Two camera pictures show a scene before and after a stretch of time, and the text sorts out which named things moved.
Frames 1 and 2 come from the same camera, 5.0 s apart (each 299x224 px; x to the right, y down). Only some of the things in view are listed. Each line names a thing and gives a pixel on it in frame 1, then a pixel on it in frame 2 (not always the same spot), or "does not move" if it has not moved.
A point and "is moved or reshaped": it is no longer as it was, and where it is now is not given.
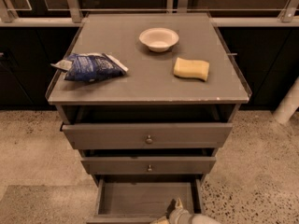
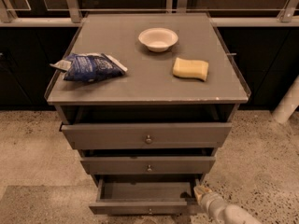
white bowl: [159, 39] does not move
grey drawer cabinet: [147, 96] does not move
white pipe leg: [289, 105] does not move
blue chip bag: [90, 67] does not move
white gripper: [178, 216] → [207, 200]
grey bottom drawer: [142, 199] is moved or reshaped
